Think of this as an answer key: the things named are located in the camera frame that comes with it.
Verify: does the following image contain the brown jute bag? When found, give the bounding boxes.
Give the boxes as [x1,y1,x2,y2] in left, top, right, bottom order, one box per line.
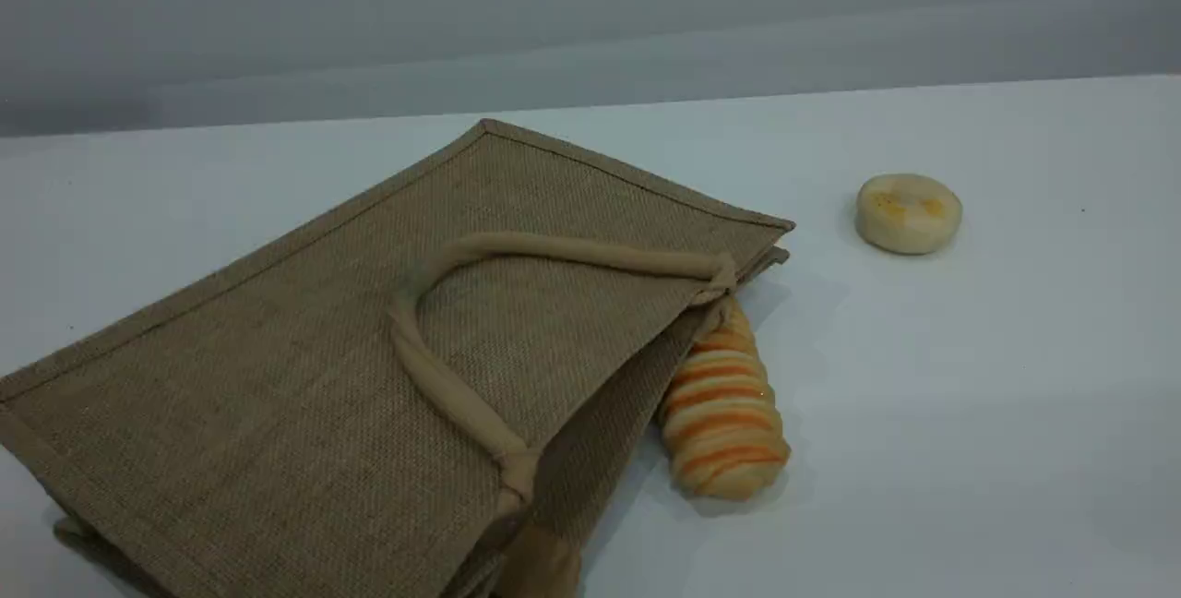
[0,118,796,598]

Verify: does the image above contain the orange striped bread loaf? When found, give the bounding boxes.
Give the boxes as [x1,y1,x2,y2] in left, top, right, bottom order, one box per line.
[657,295,792,500]

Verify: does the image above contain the pale yellow banana slice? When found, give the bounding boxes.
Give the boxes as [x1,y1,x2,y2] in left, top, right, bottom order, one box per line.
[856,173,964,256]

